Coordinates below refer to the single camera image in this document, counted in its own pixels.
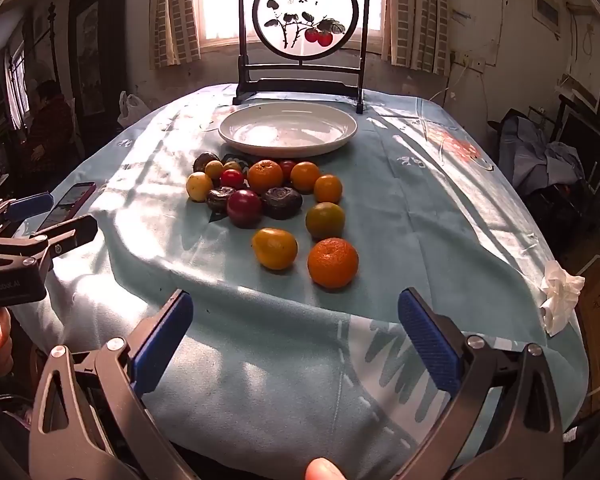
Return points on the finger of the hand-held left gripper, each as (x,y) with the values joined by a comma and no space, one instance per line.
(30,207)
(67,236)

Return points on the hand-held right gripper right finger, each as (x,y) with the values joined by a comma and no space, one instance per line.
(430,342)

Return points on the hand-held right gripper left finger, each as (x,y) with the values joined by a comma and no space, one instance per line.
(162,340)

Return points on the large bumpy orange tangerine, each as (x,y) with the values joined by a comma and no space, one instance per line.
(333,263)

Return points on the yellow orange tangerine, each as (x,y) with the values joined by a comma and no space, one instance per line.
(275,248)

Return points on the dark passion fruit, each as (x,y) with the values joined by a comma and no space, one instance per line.
(205,161)
(281,202)
(221,199)

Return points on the dark red plum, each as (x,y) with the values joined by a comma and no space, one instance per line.
(244,207)

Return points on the small yellow plum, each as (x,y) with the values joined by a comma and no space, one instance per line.
(232,165)
(214,169)

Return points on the greenish orange tangerine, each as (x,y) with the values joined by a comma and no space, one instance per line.
(325,220)

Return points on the small red tomato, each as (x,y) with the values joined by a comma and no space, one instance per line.
(232,178)
(287,166)

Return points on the white round plate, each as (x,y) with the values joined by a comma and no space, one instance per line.
(287,130)

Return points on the person's right hand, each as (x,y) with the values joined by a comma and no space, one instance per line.
(324,470)

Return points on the smartphone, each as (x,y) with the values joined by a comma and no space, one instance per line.
(69,202)

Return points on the light blue printed tablecloth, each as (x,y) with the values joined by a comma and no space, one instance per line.
(260,320)

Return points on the crumpled white tissue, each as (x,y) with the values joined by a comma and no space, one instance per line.
(560,292)

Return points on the white plastic bag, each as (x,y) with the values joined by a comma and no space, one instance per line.
(130,107)

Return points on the pile of grey clothes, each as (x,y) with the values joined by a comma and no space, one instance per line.
(540,160)

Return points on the checked curtain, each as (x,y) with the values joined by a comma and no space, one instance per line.
(172,10)
(415,15)

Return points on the dark monitor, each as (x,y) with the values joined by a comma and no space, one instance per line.
(587,132)

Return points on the window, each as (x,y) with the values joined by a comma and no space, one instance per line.
(220,5)

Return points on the painted round screen black stand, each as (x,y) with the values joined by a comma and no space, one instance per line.
(302,35)

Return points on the dark framed wall picture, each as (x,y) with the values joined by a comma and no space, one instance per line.
(87,60)

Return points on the white wall outlet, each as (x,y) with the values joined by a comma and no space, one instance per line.
(472,62)

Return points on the wall vent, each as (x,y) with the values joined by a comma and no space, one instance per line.
(547,10)

